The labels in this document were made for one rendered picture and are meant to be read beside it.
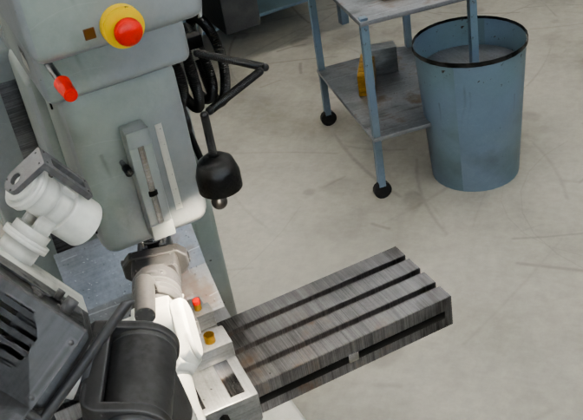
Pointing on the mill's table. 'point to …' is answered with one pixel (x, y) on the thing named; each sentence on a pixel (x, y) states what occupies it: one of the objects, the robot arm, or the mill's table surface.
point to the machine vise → (224, 382)
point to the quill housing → (159, 87)
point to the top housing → (87, 11)
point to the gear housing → (105, 61)
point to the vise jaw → (217, 353)
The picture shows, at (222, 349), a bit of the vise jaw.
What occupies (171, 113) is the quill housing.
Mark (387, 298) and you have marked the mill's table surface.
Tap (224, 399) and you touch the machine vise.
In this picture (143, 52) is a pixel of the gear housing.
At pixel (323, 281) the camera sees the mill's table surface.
